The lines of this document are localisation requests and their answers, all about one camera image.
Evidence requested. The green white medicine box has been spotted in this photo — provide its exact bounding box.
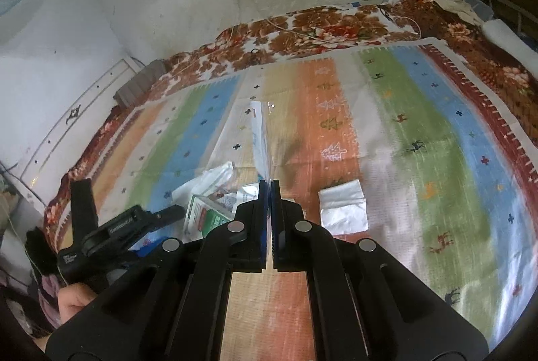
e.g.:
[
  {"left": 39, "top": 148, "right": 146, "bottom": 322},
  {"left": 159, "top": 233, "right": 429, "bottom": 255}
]
[{"left": 183, "top": 194, "right": 234, "bottom": 242}]

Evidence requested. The clear plastic sheet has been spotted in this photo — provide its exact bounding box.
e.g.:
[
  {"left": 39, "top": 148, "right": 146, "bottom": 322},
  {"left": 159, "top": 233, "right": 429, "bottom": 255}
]
[{"left": 250, "top": 101, "right": 272, "bottom": 182}]

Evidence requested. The light blue wrapper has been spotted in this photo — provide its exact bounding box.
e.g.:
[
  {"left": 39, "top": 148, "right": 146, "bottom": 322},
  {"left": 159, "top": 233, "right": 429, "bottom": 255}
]
[{"left": 171, "top": 161, "right": 235, "bottom": 206}]

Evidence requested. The person's left hand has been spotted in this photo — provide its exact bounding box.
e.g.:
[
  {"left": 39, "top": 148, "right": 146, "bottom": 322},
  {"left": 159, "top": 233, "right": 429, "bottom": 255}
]
[{"left": 33, "top": 284, "right": 98, "bottom": 351}]

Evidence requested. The white folded paper square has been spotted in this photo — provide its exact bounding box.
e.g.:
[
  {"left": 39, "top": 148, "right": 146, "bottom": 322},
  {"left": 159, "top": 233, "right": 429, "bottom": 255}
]
[{"left": 318, "top": 179, "right": 369, "bottom": 235}]

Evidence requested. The white bed headboard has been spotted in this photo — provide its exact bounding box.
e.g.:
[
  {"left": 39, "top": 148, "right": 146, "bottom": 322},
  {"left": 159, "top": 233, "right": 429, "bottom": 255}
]
[{"left": 14, "top": 57, "right": 141, "bottom": 212}]

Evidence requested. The grey folded cloth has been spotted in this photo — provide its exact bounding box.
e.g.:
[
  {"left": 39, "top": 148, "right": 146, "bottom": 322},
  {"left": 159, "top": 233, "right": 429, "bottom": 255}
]
[{"left": 113, "top": 60, "right": 168, "bottom": 109}]

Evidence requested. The striped colourful bed mat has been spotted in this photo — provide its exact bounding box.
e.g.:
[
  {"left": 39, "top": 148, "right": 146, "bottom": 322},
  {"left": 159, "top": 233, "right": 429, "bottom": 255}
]
[{"left": 54, "top": 36, "right": 538, "bottom": 361}]

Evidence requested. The brown floral blanket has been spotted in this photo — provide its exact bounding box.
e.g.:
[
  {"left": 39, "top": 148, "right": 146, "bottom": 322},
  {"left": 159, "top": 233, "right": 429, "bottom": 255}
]
[{"left": 44, "top": 0, "right": 537, "bottom": 251}]

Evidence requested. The white rolled cloth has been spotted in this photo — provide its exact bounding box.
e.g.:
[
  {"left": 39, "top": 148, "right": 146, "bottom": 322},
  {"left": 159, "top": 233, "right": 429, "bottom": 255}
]
[{"left": 482, "top": 19, "right": 538, "bottom": 78}]

